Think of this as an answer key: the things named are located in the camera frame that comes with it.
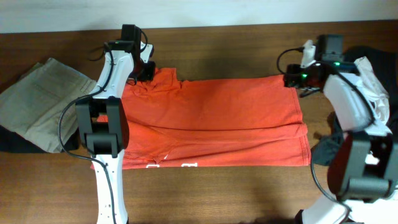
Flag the red orange t-shirt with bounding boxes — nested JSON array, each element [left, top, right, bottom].
[[122, 68, 310, 169]]

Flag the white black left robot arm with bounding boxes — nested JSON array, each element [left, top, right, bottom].
[[75, 40, 155, 224]]

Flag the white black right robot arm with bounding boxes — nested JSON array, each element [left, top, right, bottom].
[[284, 62, 397, 223]]

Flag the folded khaki trousers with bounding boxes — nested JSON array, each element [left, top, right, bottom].
[[1, 58, 96, 153]]

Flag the folded black garment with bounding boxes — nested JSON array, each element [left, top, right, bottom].
[[1, 126, 80, 154]]

